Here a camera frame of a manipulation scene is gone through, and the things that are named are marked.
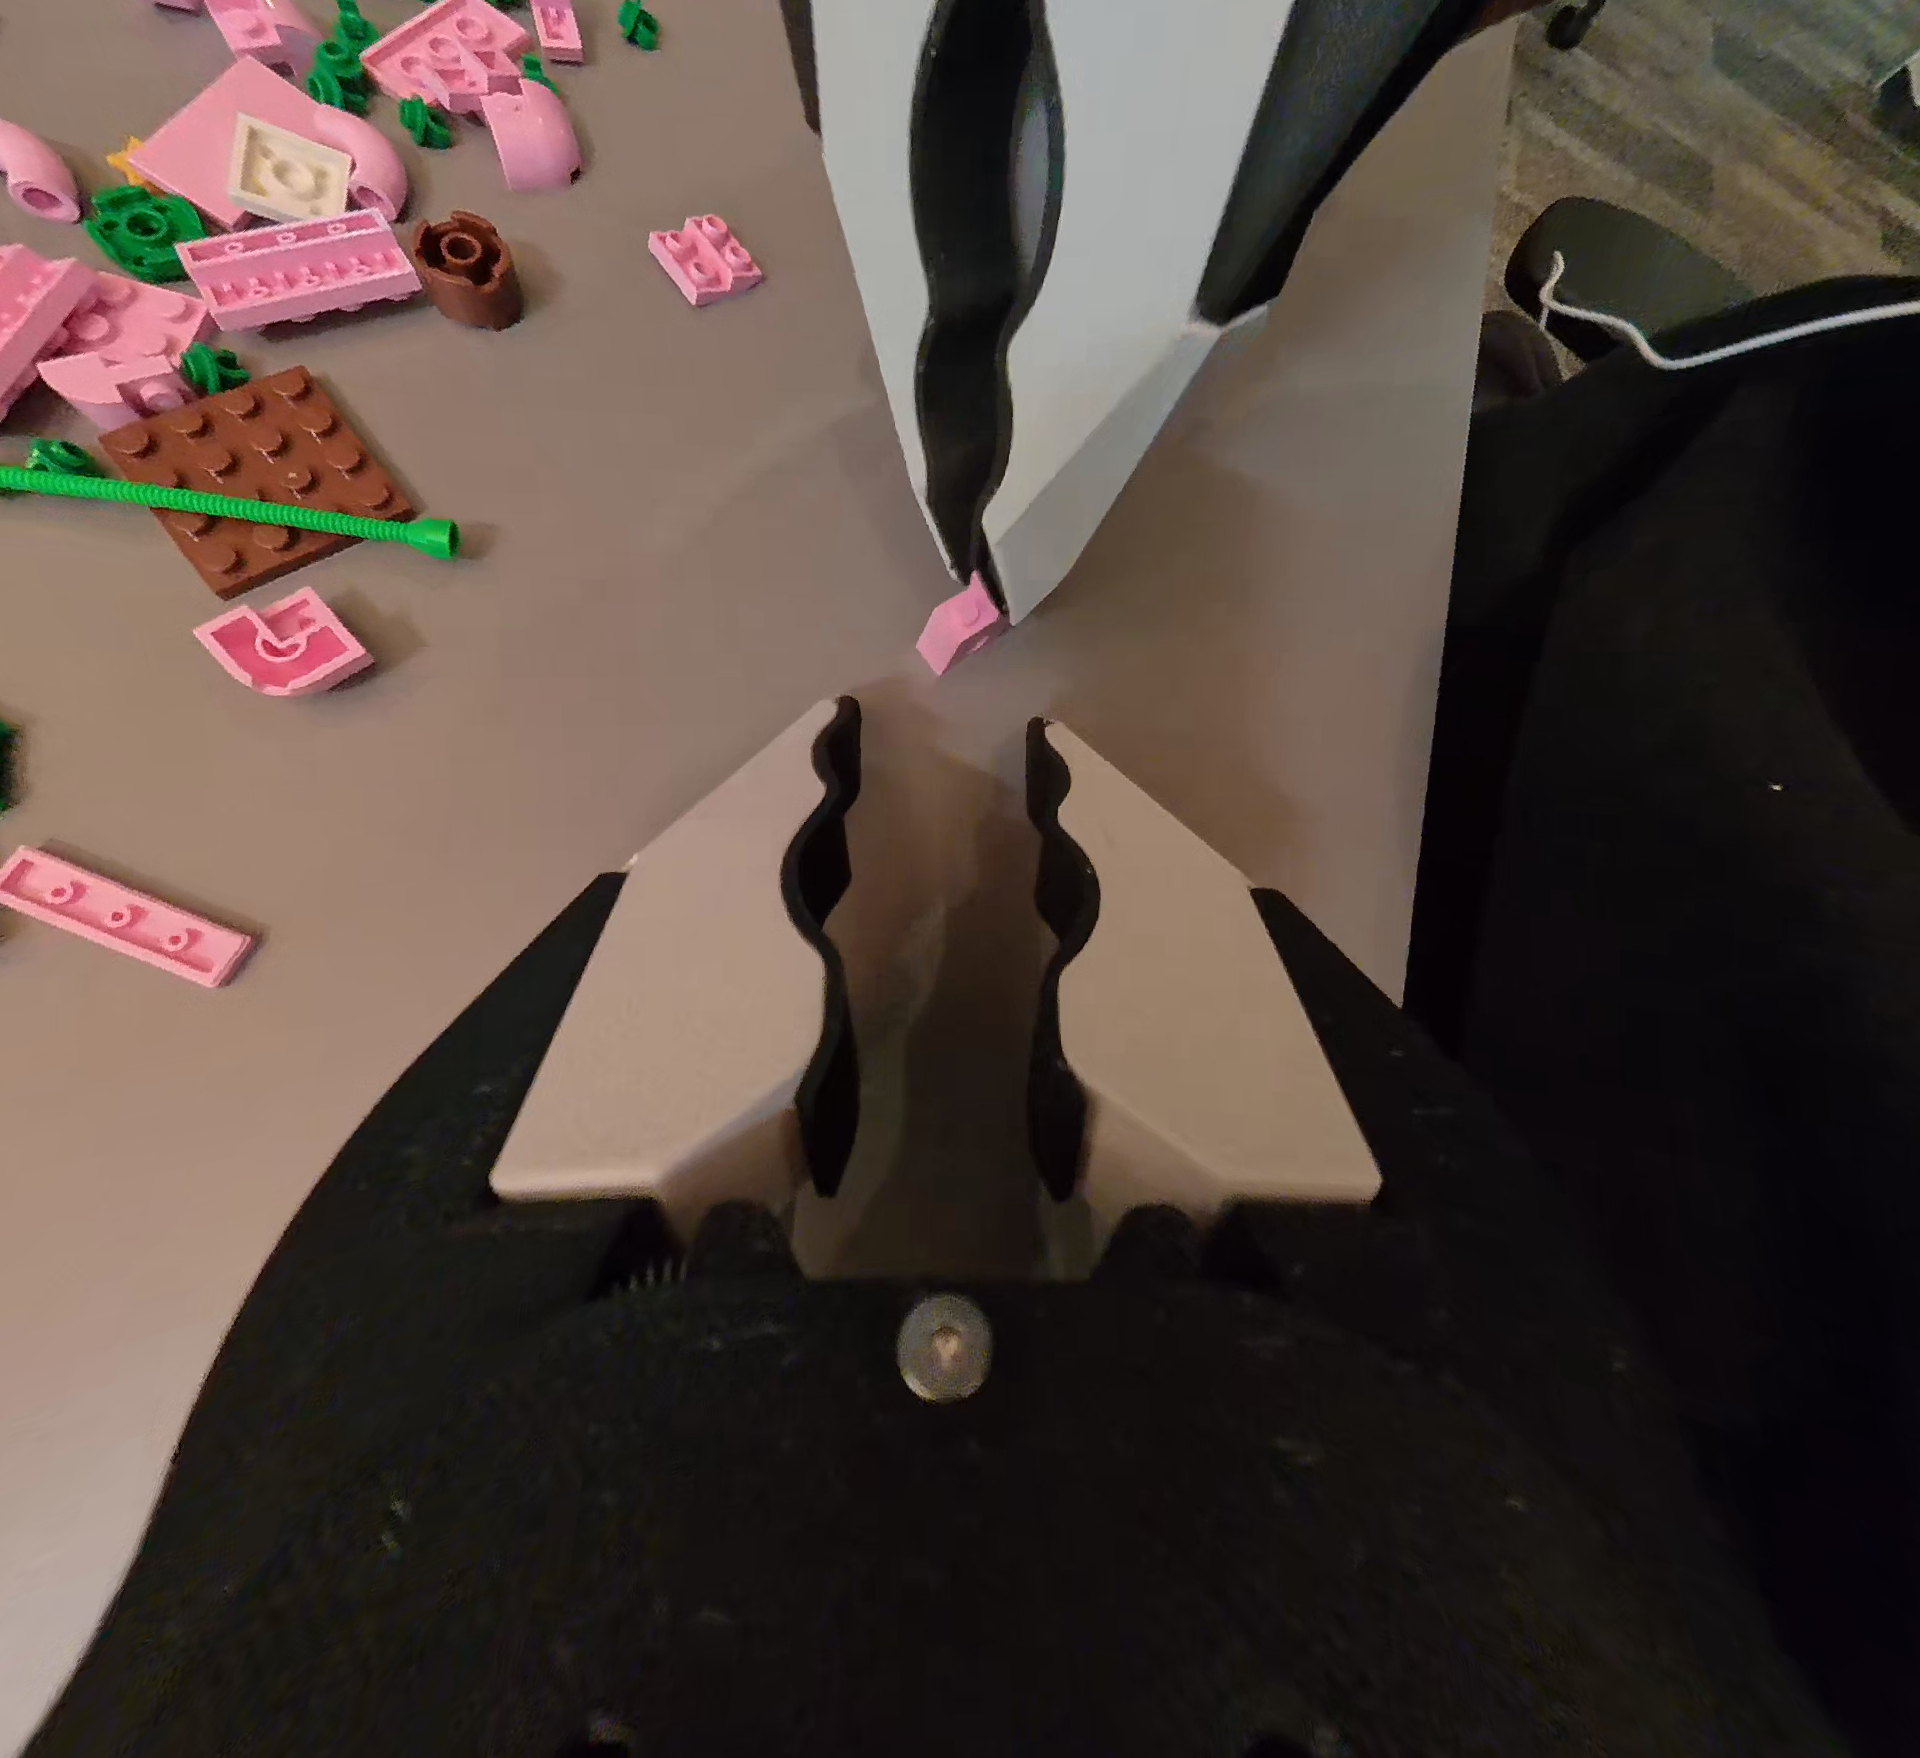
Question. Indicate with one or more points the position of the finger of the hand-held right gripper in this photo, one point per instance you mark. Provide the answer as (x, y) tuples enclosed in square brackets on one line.
[(1140, 138), (864, 63)]

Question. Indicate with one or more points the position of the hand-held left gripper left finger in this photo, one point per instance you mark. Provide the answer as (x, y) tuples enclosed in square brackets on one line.
[(660, 1040)]

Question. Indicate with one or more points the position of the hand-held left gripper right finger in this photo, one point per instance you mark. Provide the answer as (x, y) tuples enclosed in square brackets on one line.
[(1215, 1040)]

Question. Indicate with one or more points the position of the small pink toy brick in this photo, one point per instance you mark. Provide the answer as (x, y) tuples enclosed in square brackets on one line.
[(960, 633)]

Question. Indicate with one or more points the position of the black chair caster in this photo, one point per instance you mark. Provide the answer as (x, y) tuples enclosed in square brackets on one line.
[(1575, 14)]

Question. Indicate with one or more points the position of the pink square toy plate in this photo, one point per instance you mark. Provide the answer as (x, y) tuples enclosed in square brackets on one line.
[(704, 258)]

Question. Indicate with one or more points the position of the black chair armrest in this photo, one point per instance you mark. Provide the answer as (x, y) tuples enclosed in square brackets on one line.
[(1637, 267)]

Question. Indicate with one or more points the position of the pile of pink green toy bricks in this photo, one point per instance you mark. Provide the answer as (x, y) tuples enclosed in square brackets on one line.
[(450, 49)]

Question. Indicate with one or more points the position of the brown round toy brick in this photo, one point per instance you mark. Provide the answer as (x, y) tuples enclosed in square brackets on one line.
[(469, 272)]

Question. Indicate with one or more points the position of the pink curved toy tile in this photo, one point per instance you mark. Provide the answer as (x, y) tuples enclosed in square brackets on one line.
[(285, 647)]

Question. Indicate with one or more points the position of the white square toy plate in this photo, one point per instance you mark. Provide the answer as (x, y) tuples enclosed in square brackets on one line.
[(288, 169)]

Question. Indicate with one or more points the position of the green flexible toy rod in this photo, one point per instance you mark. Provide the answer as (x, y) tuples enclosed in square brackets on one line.
[(224, 506)]

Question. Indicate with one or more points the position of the brown square toy plate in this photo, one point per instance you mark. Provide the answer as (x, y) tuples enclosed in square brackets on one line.
[(285, 438)]

